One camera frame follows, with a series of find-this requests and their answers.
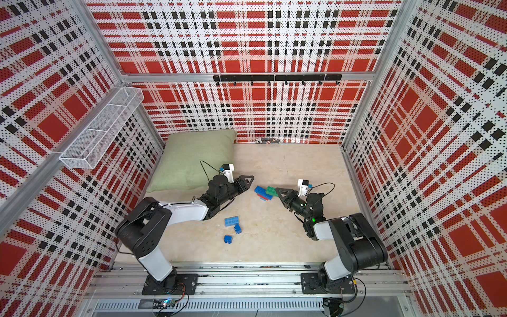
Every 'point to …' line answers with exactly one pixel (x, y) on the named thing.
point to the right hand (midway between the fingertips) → (277, 190)
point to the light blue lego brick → (232, 221)
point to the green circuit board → (166, 304)
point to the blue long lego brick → (262, 192)
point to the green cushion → (188, 160)
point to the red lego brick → (263, 197)
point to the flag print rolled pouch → (268, 140)
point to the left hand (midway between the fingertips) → (256, 178)
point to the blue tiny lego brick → (237, 229)
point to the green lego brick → (272, 191)
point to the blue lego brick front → (228, 239)
